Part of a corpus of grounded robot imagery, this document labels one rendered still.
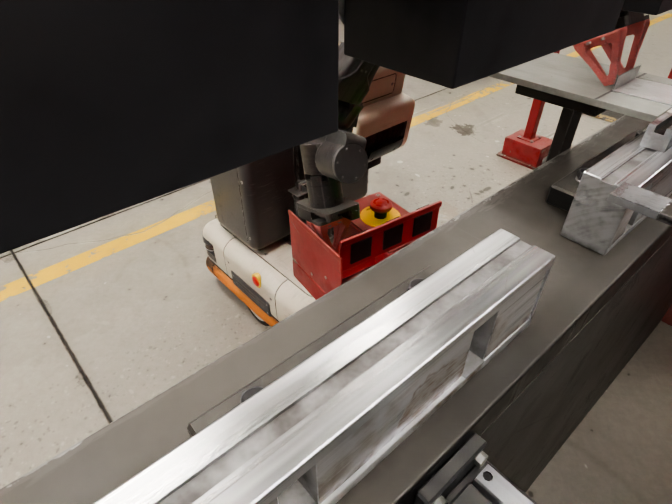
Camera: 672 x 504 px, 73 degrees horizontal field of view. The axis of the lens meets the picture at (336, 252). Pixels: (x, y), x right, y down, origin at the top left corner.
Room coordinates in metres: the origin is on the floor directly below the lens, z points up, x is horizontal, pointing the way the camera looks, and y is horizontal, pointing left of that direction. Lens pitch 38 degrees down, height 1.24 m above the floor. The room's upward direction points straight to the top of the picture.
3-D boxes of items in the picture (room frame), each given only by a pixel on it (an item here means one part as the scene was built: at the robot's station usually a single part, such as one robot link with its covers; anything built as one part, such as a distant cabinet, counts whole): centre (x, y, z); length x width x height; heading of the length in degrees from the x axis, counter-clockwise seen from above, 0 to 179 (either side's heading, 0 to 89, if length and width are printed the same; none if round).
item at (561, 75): (0.74, -0.41, 1.00); 0.26 x 0.18 x 0.01; 41
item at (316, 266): (0.64, -0.05, 0.75); 0.20 x 0.16 x 0.18; 124
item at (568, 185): (0.65, -0.44, 0.89); 0.30 x 0.05 x 0.03; 131
